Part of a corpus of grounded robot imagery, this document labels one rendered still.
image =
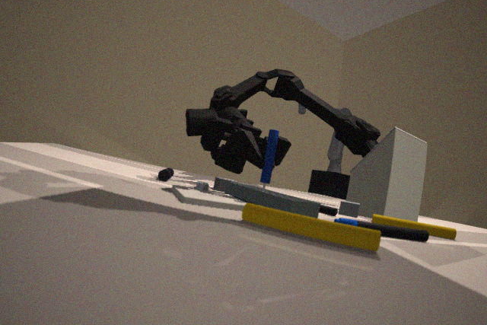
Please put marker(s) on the keyboard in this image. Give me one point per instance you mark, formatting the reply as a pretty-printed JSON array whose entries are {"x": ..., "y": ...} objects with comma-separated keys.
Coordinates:
[{"x": 272, "y": 199}]

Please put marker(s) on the blue stylus with grey tip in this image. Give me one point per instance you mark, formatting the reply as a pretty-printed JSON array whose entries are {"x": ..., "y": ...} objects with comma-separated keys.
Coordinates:
[{"x": 269, "y": 157}]

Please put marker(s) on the yellow cylinder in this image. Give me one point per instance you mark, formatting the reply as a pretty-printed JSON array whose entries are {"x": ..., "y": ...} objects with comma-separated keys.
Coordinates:
[
  {"x": 431, "y": 229},
  {"x": 312, "y": 227}
]

